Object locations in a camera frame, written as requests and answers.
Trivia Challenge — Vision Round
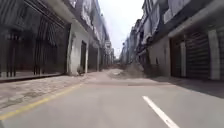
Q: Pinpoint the row of buildings with shutters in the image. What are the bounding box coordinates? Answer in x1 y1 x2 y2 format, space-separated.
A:
119 0 224 82

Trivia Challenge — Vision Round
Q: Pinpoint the row of buildings with grille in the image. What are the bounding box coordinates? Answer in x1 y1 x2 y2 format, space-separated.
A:
0 0 116 83

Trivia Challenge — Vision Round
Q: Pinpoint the pile of rubble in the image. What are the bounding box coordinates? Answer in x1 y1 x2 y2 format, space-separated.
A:
113 61 146 80

